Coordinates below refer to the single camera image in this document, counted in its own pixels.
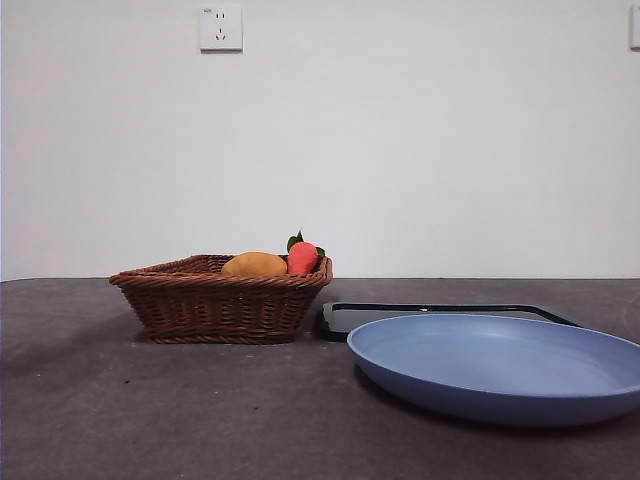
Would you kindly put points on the blue round plate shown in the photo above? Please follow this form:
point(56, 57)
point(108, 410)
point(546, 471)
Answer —
point(480, 360)

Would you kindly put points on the white wall socket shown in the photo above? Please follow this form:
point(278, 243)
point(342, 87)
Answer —
point(221, 27)

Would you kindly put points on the brown wicker basket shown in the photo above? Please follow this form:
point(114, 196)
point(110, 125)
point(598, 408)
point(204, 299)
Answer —
point(210, 307)

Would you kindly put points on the black rectangular tray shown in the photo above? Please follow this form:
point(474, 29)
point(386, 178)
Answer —
point(340, 322)

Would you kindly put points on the orange carrot with green leaves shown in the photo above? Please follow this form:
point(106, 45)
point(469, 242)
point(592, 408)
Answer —
point(302, 257)

